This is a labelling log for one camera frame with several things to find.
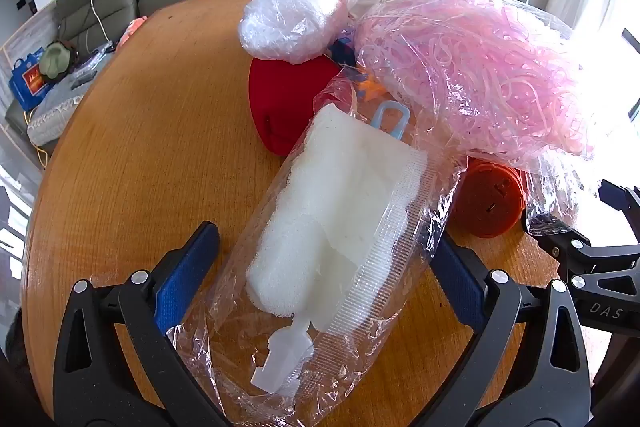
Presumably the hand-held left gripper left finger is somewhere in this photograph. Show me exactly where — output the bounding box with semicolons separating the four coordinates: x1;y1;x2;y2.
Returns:
52;221;236;427

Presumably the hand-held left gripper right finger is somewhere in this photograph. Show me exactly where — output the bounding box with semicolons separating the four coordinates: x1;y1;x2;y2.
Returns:
415;233;607;427

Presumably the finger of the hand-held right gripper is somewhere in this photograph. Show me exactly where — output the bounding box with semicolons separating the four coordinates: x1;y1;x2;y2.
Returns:
521;212;640;282
596;178;640;214

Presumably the clear bag with white sponge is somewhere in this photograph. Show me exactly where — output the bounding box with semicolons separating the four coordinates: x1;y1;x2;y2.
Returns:
167;72;466;424

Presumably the clear bag of pink shreds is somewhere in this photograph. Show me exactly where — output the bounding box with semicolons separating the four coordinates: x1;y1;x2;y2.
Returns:
354;0;603;235

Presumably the orange round container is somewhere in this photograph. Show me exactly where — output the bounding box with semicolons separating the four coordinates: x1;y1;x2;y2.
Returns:
452;158;529;239

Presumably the red cap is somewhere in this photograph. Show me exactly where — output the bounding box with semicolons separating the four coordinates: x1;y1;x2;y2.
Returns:
249;54;352;156

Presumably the grey quilted sofa cover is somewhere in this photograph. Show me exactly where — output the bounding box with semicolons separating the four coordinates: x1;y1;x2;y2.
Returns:
26;41;123;145

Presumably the orange plush toy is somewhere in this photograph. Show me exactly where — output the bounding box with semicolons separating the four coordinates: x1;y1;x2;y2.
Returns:
117;17;147;51

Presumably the green round cushion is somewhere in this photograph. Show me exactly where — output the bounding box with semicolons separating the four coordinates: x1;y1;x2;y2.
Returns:
39;41;77;84

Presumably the blue shopping bag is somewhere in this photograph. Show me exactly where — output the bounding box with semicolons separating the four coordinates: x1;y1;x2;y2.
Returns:
10;47;49;111

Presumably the blue and orange wrapper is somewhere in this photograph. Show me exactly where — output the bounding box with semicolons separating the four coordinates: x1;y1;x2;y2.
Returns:
326;36;388;104

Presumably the crumpled clear plastic bag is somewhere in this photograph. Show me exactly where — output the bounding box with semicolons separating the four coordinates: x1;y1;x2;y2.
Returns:
239;0;362;66

